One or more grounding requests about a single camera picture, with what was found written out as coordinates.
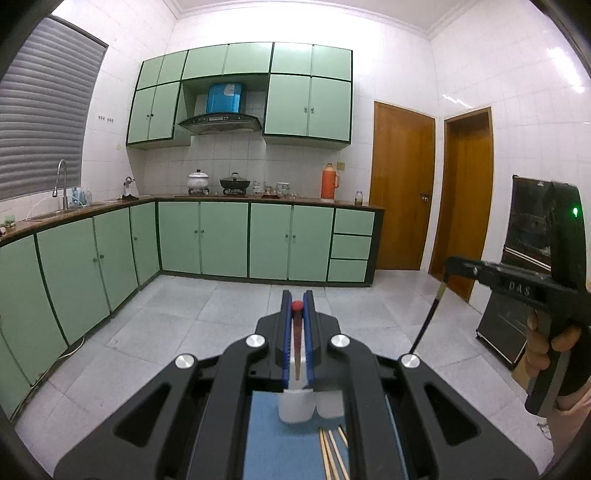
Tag red-tipped wooden chopstick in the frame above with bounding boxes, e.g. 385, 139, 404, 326
291, 300, 304, 386

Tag black chopstick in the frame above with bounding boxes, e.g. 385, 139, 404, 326
409, 271, 450, 355

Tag plain wooden chopstick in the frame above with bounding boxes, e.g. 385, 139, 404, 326
318, 428, 332, 480
322, 429, 351, 480

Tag green lower kitchen cabinets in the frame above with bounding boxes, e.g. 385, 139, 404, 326
1, 197, 384, 416

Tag green kitchen cabinets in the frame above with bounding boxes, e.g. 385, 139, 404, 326
126, 42, 353, 149
1, 197, 384, 416

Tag green upper kitchen cabinets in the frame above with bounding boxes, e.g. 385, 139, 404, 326
126, 42, 353, 149

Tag right hand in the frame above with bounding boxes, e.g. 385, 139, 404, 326
523, 310, 584, 393

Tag black glass cabinet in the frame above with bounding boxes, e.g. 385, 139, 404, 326
476, 175, 551, 369

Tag white two-compartment utensil holder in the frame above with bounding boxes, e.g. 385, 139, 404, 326
277, 389, 345, 424

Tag blue table mat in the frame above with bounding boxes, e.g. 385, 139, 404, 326
242, 392, 369, 479

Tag black wok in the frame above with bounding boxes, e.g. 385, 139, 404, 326
219, 172, 250, 196

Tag orange thermos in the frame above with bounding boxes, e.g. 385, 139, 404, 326
321, 162, 339, 200

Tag metal kettle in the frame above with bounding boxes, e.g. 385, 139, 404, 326
121, 176, 138, 201

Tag black range hood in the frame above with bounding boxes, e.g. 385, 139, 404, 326
179, 83, 262, 135

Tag chrome sink faucet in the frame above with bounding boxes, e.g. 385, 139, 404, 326
52, 159, 68, 211

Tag grey window blind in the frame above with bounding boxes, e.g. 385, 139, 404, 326
1, 16, 107, 200

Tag wooden door with handle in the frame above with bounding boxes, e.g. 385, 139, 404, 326
370, 102, 436, 270

